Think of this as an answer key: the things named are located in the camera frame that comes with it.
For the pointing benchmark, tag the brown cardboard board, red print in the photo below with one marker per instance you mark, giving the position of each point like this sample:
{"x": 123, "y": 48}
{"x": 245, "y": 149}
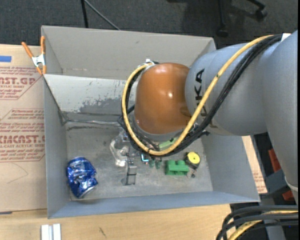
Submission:
{"x": 20, "y": 179}

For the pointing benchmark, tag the green toy brick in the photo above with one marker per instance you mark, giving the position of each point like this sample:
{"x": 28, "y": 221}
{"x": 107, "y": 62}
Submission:
{"x": 176, "y": 168}

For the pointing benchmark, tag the grey metal bin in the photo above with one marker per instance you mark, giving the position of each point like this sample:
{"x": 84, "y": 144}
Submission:
{"x": 95, "y": 54}

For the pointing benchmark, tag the clear glass thing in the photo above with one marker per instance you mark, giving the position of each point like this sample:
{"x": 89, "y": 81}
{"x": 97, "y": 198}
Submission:
{"x": 117, "y": 149}

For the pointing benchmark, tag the yellow and black round tape measure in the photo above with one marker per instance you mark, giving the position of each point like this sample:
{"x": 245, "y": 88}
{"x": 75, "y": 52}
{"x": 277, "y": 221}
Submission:
{"x": 193, "y": 158}

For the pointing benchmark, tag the crushed blue drink can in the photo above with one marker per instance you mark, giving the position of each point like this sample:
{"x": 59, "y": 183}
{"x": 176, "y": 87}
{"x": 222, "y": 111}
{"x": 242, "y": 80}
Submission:
{"x": 81, "y": 176}

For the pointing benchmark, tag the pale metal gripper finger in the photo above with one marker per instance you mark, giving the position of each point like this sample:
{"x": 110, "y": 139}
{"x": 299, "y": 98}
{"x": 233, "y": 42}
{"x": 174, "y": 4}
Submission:
{"x": 132, "y": 175}
{"x": 124, "y": 177}

